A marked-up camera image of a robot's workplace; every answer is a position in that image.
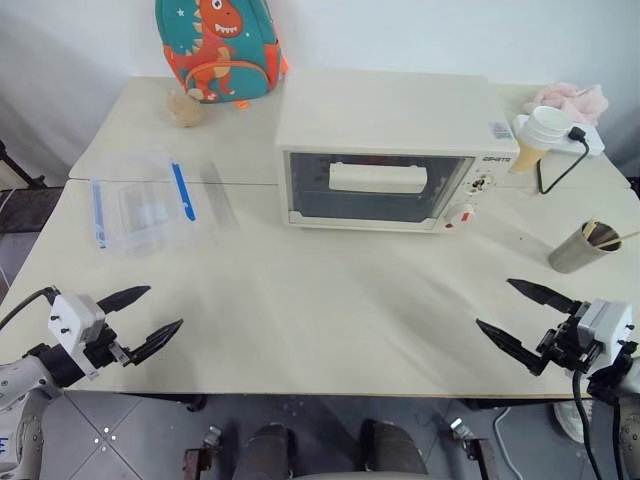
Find white shoe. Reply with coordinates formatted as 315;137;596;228
551;401;595;445

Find black stand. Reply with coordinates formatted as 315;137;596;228
0;139;52;192

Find clear box with blue clips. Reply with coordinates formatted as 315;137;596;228
89;148;199;259

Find cream toaster oven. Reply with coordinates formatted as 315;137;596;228
274;66;522;236

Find beige fuzzy plush lump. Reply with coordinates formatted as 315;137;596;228
165;89;207;129

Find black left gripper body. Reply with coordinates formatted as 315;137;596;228
82;324;134;369

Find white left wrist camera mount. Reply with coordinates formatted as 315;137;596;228
47;294;108;377

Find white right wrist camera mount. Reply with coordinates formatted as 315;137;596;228
574;298;637;374

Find wooden sticks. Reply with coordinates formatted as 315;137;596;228
581;216;640;252

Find rusty table caster leg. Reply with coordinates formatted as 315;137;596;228
181;424;224;480
448;416;497;480

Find pink fluffy cloth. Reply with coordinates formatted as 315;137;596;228
522;81;610;124

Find teal dinosaur backpack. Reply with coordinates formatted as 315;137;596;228
154;0;293;112

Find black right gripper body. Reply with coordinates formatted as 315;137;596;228
535;301;601;374

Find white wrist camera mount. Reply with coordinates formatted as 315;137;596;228
574;298;637;374
47;294;108;377

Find black plug with cable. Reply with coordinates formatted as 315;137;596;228
536;126;592;196

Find white power strip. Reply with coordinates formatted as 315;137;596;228
513;114;607;158

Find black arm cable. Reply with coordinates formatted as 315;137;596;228
571;368;604;480
0;285;62;331

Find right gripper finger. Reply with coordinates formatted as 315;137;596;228
475;318;547;378
506;277;584;316

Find steel cup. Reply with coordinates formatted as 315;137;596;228
547;219;624;275

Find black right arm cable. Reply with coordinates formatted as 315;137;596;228
571;368;604;480

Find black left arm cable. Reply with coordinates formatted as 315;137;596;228
0;285;62;331

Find white floor cable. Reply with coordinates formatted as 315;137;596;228
493;405;522;480

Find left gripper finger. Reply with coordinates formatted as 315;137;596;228
130;318;186;366
95;285;153;316

